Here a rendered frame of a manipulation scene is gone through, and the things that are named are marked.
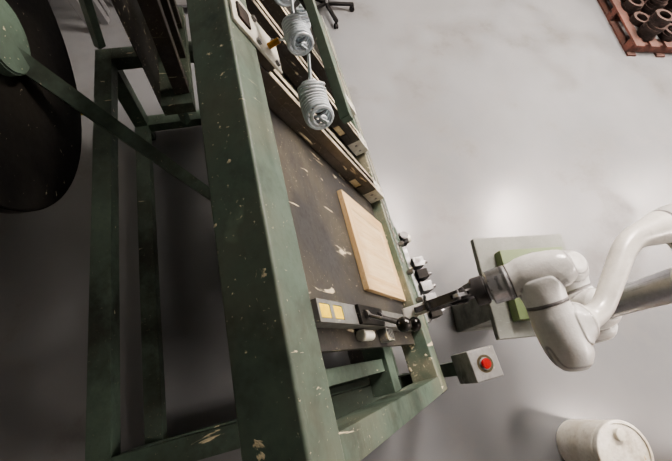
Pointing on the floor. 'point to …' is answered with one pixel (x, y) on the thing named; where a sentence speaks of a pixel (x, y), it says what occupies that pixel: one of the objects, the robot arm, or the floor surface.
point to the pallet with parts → (639, 9)
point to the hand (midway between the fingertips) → (415, 310)
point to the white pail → (602, 441)
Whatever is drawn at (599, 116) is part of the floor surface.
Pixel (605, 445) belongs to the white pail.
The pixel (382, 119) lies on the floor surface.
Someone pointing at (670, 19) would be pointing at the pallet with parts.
